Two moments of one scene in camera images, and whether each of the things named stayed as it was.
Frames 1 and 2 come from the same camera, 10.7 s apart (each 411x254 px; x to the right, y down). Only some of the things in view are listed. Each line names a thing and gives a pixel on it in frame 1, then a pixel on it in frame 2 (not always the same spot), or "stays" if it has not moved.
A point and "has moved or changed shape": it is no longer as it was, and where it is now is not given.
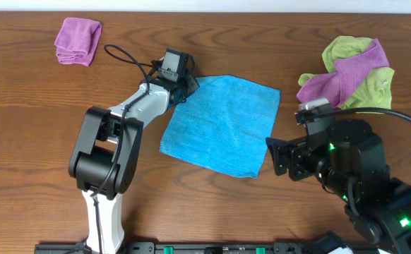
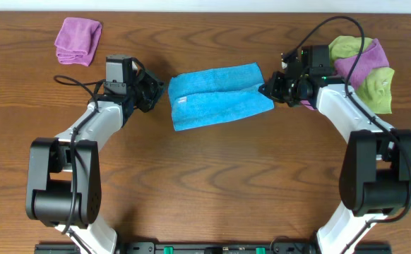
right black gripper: [295, 161] -> [276, 88]
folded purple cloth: [78, 41] stays
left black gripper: [190, 85] -> [152, 92]
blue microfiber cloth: [224, 123] has moved or changed shape
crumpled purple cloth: [351, 71] stays
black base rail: [191, 248] stays
